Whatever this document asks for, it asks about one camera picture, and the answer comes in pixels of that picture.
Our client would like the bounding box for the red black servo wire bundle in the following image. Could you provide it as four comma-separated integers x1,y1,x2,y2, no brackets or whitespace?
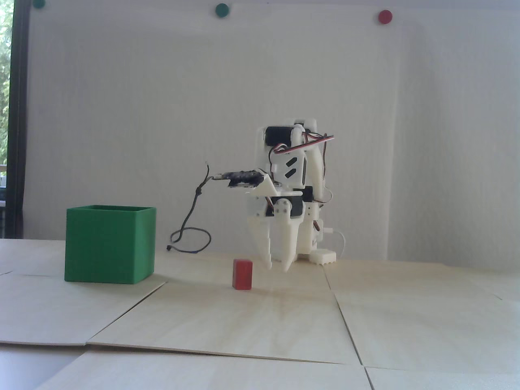
269,131,338,206

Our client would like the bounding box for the red block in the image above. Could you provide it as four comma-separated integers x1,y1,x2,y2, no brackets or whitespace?
232,259,253,290

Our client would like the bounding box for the black wrist camera board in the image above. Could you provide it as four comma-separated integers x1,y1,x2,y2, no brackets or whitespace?
211,168,265,189

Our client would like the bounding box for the green box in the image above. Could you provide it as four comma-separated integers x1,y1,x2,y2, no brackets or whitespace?
64,205,157,285

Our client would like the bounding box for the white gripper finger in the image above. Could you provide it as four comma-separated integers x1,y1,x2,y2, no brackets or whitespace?
272,198,301,274
247,217,274,270

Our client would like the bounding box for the white power cable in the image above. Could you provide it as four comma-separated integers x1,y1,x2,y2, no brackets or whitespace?
325,230,347,260

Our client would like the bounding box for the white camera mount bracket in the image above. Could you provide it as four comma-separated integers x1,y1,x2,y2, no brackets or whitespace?
249,170,285,198

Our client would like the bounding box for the black window frame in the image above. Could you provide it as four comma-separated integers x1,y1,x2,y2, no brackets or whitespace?
9,0,31,239

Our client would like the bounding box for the white table clamp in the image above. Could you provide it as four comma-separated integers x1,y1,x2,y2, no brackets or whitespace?
308,250,337,265

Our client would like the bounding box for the black camera cable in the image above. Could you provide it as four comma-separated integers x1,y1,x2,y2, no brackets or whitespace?
168,162,228,254

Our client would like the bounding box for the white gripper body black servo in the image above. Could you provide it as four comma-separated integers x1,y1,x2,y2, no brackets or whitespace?
244,187,317,223

